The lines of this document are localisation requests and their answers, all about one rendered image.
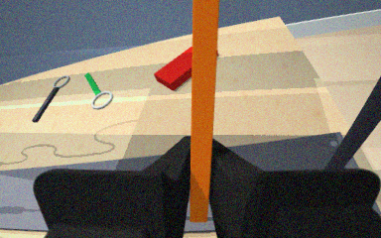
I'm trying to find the orange handle with white loop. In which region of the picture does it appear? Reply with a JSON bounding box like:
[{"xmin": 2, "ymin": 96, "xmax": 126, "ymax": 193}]
[{"xmin": 190, "ymin": 0, "xmax": 219, "ymax": 223}]

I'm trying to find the red rectangular block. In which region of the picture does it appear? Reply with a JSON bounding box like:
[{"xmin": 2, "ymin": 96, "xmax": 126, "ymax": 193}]
[{"xmin": 154, "ymin": 46, "xmax": 192, "ymax": 91}]

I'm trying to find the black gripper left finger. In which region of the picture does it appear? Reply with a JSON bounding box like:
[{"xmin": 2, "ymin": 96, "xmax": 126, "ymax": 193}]
[{"xmin": 33, "ymin": 136, "xmax": 191, "ymax": 238}]

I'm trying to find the white loop with green handle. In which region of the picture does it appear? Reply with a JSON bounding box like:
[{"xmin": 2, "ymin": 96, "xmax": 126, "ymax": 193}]
[{"xmin": 85, "ymin": 73, "xmax": 113, "ymax": 109}]

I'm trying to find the black handle with grey loop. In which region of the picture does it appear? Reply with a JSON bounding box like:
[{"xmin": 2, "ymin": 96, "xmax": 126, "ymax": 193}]
[{"xmin": 32, "ymin": 75, "xmax": 69, "ymax": 123}]

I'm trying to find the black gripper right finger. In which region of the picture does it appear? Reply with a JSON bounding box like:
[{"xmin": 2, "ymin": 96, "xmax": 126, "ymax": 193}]
[{"xmin": 209, "ymin": 138, "xmax": 381, "ymax": 238}]

